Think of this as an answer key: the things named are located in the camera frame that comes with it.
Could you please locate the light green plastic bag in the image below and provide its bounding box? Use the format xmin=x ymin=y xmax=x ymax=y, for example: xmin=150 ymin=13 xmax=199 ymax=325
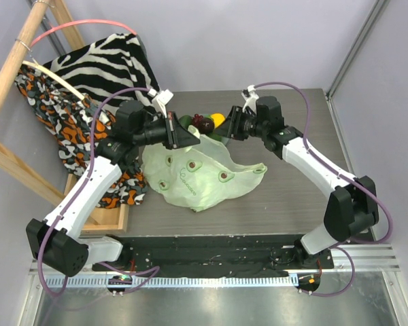
xmin=142 ymin=126 xmax=267 ymax=212

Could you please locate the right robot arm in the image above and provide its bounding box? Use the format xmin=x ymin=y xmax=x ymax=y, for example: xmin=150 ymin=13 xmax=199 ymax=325
xmin=215 ymin=96 xmax=379 ymax=255

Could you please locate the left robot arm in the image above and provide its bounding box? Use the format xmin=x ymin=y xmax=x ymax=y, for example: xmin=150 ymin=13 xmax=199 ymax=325
xmin=26 ymin=100 xmax=200 ymax=277

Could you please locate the light blue plate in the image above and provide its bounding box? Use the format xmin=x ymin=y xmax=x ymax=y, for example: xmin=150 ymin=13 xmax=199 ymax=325
xmin=187 ymin=113 xmax=228 ymax=149

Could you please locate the green lime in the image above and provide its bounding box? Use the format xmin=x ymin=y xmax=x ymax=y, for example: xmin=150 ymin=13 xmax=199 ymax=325
xmin=208 ymin=133 xmax=223 ymax=142

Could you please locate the yellow lemon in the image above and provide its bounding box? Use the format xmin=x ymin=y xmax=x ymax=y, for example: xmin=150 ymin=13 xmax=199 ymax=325
xmin=210 ymin=113 xmax=225 ymax=128

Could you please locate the dark green avocado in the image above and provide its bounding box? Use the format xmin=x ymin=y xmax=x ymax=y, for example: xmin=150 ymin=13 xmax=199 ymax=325
xmin=179 ymin=115 xmax=193 ymax=128

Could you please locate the red grape bunch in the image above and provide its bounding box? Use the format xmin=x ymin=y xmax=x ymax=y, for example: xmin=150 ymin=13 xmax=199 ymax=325
xmin=191 ymin=113 xmax=204 ymax=128

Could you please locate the orange camouflage cloth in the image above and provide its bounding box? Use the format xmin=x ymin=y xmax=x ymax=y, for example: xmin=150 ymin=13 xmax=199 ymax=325
xmin=15 ymin=65 xmax=148 ymax=209

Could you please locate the zebra pattern cloth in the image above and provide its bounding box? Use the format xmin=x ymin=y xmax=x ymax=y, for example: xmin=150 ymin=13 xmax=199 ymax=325
xmin=44 ymin=33 xmax=160 ymax=105

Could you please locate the pink hanger hoop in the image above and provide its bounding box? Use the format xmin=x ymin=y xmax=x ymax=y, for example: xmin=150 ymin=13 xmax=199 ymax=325
xmin=30 ymin=19 xmax=139 ymax=49

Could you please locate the cream hanger hoop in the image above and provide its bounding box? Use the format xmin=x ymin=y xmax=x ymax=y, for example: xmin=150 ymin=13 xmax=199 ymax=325
xmin=22 ymin=60 xmax=85 ymax=101

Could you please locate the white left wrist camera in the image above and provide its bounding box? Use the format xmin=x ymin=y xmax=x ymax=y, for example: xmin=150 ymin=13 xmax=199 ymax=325
xmin=148 ymin=89 xmax=173 ymax=118

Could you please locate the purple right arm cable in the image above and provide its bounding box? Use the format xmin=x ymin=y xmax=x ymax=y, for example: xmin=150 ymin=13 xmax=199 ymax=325
xmin=254 ymin=80 xmax=394 ymax=297

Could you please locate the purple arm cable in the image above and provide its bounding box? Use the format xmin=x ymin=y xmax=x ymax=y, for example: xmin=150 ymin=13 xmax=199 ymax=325
xmin=36 ymin=86 xmax=160 ymax=298
xmin=254 ymin=80 xmax=394 ymax=297

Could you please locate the wooden clothes rack frame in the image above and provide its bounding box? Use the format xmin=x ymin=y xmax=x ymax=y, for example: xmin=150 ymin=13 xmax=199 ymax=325
xmin=0 ymin=0 xmax=130 ymax=234

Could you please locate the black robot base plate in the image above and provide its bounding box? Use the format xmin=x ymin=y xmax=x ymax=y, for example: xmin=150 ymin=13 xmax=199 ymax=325
xmin=111 ymin=234 xmax=334 ymax=278

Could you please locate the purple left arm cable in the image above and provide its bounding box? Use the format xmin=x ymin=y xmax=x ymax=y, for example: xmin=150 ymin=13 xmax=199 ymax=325
xmin=36 ymin=86 xmax=160 ymax=298

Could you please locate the slotted cable duct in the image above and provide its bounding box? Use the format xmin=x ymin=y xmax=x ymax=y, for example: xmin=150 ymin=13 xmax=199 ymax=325
xmin=42 ymin=274 xmax=299 ymax=289

